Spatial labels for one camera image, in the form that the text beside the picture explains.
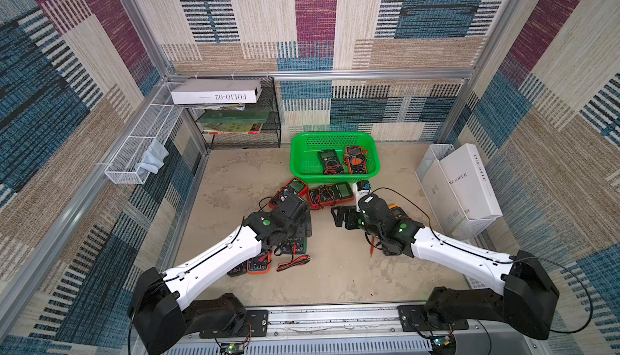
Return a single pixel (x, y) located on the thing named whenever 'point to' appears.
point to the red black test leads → (300, 261)
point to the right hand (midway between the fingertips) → (341, 207)
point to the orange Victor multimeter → (260, 265)
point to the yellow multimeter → (397, 211)
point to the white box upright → (471, 184)
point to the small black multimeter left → (240, 269)
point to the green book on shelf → (234, 121)
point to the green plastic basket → (306, 164)
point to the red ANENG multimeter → (324, 195)
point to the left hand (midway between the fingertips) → (300, 222)
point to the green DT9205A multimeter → (301, 244)
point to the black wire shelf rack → (270, 137)
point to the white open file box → (441, 197)
